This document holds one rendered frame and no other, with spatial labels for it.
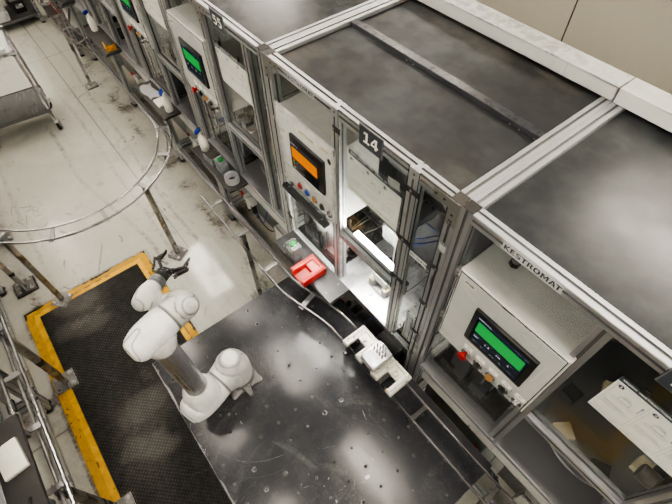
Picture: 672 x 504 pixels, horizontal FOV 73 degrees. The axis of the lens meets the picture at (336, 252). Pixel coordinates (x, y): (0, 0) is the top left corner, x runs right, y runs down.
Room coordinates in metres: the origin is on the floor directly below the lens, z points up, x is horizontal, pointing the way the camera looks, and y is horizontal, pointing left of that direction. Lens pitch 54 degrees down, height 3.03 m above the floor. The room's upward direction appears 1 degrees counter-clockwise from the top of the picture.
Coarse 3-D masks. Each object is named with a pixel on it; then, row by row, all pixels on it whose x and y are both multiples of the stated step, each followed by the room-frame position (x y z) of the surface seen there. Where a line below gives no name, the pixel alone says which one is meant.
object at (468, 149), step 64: (384, 0) 2.16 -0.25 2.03; (448, 0) 2.01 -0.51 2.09; (320, 64) 1.68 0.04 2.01; (384, 64) 1.67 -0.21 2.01; (448, 64) 1.66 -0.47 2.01; (512, 64) 1.65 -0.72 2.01; (576, 64) 1.51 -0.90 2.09; (384, 128) 1.27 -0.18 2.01; (448, 128) 1.26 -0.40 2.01; (512, 128) 1.26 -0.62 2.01; (448, 192) 0.94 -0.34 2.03
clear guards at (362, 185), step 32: (352, 128) 1.29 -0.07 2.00; (352, 160) 1.29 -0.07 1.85; (384, 160) 1.15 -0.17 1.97; (352, 192) 1.28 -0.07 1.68; (384, 192) 1.14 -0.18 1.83; (352, 224) 1.28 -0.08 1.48; (384, 224) 1.13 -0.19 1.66; (416, 224) 1.00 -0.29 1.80; (320, 256) 1.50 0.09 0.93; (384, 256) 1.11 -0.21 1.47; (416, 288) 0.95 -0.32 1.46; (416, 320) 0.92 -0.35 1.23
